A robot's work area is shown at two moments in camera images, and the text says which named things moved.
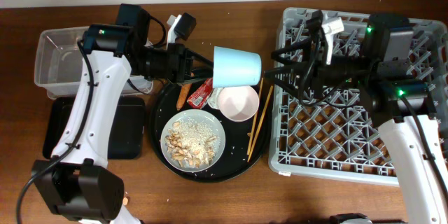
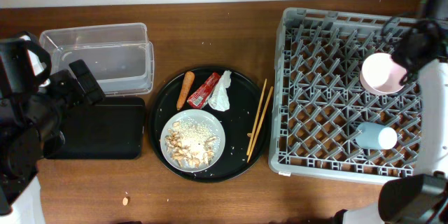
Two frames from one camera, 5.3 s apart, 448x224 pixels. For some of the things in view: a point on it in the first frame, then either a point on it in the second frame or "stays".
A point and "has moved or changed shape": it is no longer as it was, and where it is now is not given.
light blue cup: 235,68 to 370,136
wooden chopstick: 261,124 stays
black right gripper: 309,71 to 400,55
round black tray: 215,136 stays
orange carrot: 184,91 stays
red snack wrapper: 199,96 stays
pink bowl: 238,103 has moved or changed shape
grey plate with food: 192,141 stays
